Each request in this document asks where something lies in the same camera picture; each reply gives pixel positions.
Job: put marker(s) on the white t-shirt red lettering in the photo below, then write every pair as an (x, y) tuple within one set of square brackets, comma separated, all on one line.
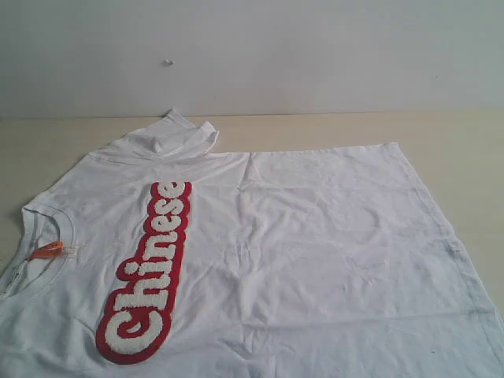
[(179, 262)]

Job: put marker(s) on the orange ribbon tag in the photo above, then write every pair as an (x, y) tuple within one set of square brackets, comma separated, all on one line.
[(49, 251)]

